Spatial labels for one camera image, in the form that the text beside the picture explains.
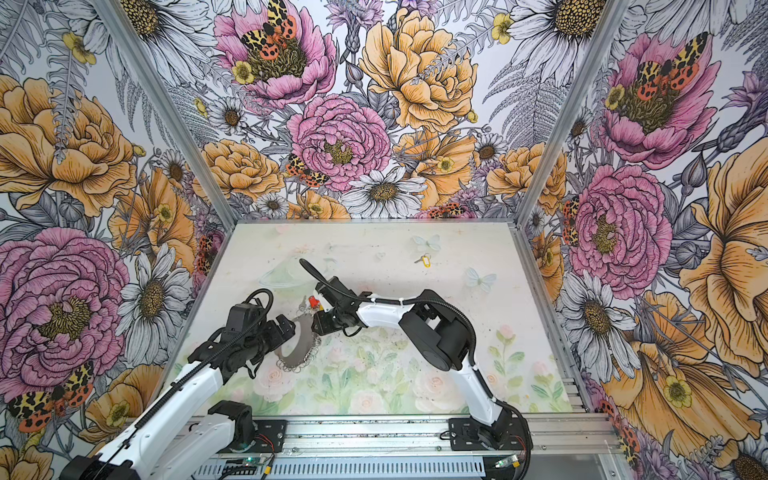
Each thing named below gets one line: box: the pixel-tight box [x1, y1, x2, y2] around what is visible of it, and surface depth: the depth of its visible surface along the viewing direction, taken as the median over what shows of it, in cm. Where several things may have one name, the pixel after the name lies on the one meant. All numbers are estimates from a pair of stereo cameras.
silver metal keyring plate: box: [275, 313, 321, 373], surface depth 89 cm
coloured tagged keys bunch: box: [296, 295, 325, 316], surface depth 99 cm
